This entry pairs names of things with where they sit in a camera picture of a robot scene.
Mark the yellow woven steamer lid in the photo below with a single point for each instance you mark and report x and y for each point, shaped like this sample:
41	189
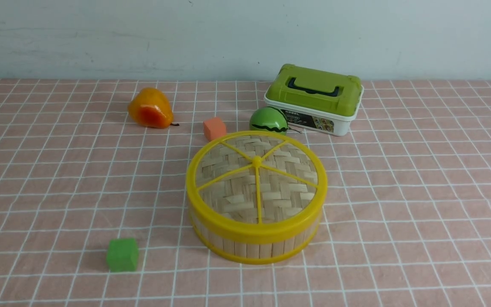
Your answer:
256	187

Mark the pink checkered tablecloth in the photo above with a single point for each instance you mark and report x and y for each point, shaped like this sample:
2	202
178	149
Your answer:
407	222

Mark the green foam cube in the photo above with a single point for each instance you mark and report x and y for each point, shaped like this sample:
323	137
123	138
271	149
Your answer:
123	255

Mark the orange yellow toy pear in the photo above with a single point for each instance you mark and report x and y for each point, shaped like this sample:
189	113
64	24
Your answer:
151	108

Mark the orange foam cube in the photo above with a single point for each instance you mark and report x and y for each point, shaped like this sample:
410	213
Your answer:
214	128

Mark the green lidded white storage box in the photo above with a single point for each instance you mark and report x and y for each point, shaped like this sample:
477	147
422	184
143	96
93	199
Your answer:
317	100

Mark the bamboo steamer basket yellow rims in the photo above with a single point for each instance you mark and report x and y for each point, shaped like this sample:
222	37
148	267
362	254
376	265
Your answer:
255	254

